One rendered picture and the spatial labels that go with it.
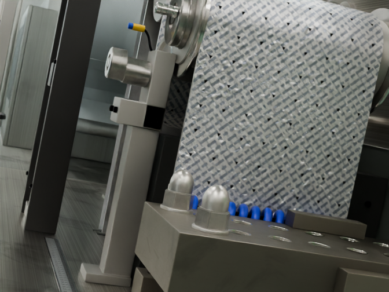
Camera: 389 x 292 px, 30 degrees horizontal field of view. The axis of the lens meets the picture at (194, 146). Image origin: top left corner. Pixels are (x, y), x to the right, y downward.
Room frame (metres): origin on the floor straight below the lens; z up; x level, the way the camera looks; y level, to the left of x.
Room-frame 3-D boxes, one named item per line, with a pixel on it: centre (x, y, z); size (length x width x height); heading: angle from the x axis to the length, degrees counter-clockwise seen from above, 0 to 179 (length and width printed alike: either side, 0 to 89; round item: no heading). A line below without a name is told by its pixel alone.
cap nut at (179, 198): (0.79, 0.01, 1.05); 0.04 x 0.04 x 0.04
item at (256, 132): (0.89, -0.10, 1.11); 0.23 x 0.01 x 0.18; 106
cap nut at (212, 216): (0.70, -0.03, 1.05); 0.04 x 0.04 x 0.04
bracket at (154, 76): (0.94, 0.08, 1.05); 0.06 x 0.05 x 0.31; 106
